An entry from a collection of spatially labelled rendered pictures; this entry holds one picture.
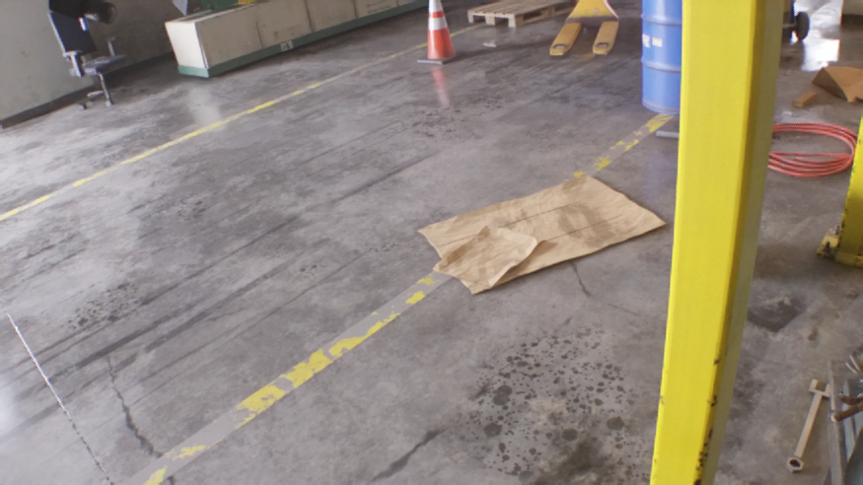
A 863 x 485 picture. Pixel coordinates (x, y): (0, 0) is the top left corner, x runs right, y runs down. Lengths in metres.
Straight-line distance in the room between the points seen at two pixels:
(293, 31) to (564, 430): 6.53
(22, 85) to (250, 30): 2.76
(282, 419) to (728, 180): 1.63
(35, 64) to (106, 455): 6.46
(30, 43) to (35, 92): 0.56
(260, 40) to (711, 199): 6.91
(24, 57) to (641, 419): 7.56
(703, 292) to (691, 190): 0.16
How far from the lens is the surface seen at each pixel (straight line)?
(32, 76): 8.27
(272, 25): 7.62
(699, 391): 1.08
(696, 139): 0.86
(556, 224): 2.87
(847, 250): 2.82
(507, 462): 1.83
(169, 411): 2.35
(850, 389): 1.57
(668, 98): 4.17
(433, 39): 5.96
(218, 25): 7.27
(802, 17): 6.14
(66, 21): 7.93
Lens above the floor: 1.41
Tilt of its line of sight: 30 degrees down
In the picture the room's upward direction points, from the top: 9 degrees counter-clockwise
